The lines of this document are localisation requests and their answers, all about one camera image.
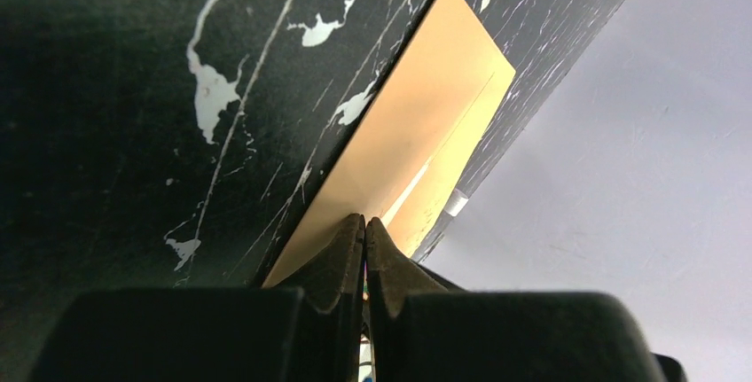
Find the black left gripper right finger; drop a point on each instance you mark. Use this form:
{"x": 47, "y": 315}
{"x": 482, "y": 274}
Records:
{"x": 424, "y": 331}

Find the brown paper envelope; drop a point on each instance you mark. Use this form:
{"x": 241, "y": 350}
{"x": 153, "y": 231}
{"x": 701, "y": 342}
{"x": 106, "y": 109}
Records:
{"x": 437, "y": 101}

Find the white glue stick cap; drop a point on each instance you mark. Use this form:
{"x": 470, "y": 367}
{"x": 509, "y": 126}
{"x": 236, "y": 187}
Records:
{"x": 455, "y": 203}

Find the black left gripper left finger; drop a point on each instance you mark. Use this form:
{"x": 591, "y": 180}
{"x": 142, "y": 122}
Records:
{"x": 306, "y": 328}

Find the tan lined letter paper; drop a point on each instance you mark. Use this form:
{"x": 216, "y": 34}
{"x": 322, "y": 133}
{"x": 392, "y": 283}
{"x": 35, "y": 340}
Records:
{"x": 391, "y": 213}

